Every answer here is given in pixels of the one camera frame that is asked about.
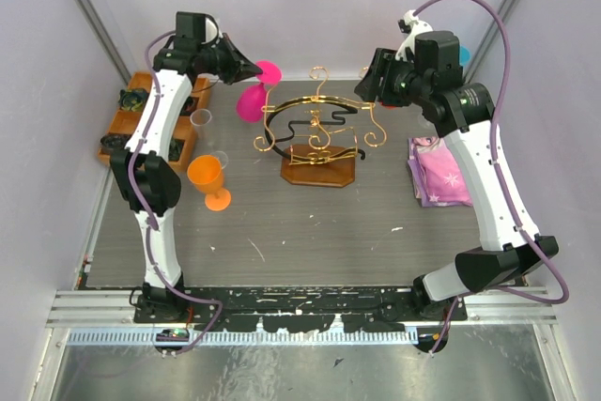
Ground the blue wine glass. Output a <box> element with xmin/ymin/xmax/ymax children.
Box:
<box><xmin>459</xmin><ymin>45</ymin><xmax>471</xmax><ymax>68</ymax></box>

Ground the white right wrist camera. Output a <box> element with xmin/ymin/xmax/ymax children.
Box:
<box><xmin>395</xmin><ymin>9</ymin><xmax>433</xmax><ymax>62</ymax></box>

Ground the pink wine glass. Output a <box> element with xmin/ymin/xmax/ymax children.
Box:
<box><xmin>236</xmin><ymin>60</ymin><xmax>282</xmax><ymax>123</ymax></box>

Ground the gold wire glass rack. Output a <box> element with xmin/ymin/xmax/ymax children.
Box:
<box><xmin>253</xmin><ymin>66</ymin><xmax>388</xmax><ymax>188</ymax></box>

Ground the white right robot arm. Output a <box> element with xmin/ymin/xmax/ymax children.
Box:
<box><xmin>239</xmin><ymin>23</ymin><xmax>559</xmax><ymax>320</ymax></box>

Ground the dark green rolled tie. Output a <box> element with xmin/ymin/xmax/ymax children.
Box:
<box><xmin>168</xmin><ymin>138</ymin><xmax>185</xmax><ymax>162</ymax></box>

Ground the black orange rolled tie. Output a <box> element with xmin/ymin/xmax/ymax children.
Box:
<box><xmin>183</xmin><ymin>97</ymin><xmax>197</xmax><ymax>112</ymax></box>

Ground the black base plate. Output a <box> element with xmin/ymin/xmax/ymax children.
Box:
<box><xmin>132</xmin><ymin>285</ymin><xmax>469</xmax><ymax>333</ymax></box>

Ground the dark paisley rolled tie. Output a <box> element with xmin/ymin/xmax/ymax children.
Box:
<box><xmin>100</xmin><ymin>133</ymin><xmax>130</xmax><ymax>155</ymax></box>

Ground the clear wine glass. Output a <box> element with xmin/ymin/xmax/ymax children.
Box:
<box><xmin>418</xmin><ymin>114</ymin><xmax>432</xmax><ymax>130</ymax></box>
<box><xmin>190</xmin><ymin>108</ymin><xmax>229</xmax><ymax>169</ymax></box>

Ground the wooden compartment tray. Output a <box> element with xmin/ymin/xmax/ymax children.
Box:
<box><xmin>97</xmin><ymin>70</ymin><xmax>213</xmax><ymax>173</ymax></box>

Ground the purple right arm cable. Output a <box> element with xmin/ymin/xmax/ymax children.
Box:
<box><xmin>412</xmin><ymin>0</ymin><xmax>571</xmax><ymax>355</ymax></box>

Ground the navy floral rolled tie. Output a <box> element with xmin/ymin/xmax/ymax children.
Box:
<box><xmin>118</xmin><ymin>88</ymin><xmax>149</xmax><ymax>113</ymax></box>

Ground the orange wine glass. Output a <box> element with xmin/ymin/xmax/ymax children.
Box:
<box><xmin>187</xmin><ymin>155</ymin><xmax>232</xmax><ymax>211</ymax></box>

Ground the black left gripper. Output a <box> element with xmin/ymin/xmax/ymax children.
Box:
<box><xmin>199</xmin><ymin>33</ymin><xmax>263</xmax><ymax>85</ymax></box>

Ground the red wine glass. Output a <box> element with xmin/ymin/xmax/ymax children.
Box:
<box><xmin>380</xmin><ymin>102</ymin><xmax>399</xmax><ymax>109</ymax></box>

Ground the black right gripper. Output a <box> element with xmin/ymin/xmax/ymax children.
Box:
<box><xmin>354</xmin><ymin>47</ymin><xmax>431</xmax><ymax>107</ymax></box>

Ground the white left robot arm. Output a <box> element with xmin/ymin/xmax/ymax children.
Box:
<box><xmin>110</xmin><ymin>12</ymin><xmax>231</xmax><ymax>322</ymax></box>

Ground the purple cartoon pouch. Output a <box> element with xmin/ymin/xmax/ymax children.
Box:
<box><xmin>408</xmin><ymin>136</ymin><xmax>472</xmax><ymax>208</ymax></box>

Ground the aluminium front rail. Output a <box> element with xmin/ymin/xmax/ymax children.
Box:
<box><xmin>46</xmin><ymin>285</ymin><xmax>557</xmax><ymax>355</ymax></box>

